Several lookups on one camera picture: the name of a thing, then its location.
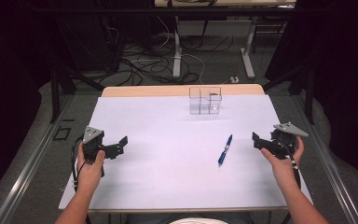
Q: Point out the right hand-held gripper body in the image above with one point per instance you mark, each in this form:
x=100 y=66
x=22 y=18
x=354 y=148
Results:
x=284 y=141

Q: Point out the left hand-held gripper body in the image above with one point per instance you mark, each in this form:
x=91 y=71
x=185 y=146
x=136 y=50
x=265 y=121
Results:
x=92 y=146

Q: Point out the blue pen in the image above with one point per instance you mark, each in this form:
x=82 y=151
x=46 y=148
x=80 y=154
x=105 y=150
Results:
x=225 y=151

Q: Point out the clear plastic organizer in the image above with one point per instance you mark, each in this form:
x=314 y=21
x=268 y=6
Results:
x=205 y=101

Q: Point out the person's left hand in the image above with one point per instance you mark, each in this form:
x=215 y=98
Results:
x=89 y=172

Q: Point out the person's right hand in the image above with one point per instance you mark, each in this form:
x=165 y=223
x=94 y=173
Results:
x=281 y=169

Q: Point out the white table mat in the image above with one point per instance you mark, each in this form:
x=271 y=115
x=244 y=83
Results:
x=174 y=155

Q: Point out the black metal stand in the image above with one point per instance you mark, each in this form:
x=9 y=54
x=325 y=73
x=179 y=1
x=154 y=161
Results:
x=306 y=90
x=59 y=90

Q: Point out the white power strip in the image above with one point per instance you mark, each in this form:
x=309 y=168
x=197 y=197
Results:
x=234 y=79

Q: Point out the white desk leg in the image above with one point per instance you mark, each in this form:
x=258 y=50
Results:
x=176 y=49
x=248 y=53

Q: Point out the person's white shirt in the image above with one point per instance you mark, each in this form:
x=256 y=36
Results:
x=195 y=221

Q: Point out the aluminium rail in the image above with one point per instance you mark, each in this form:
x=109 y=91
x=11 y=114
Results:
x=329 y=168
x=28 y=168

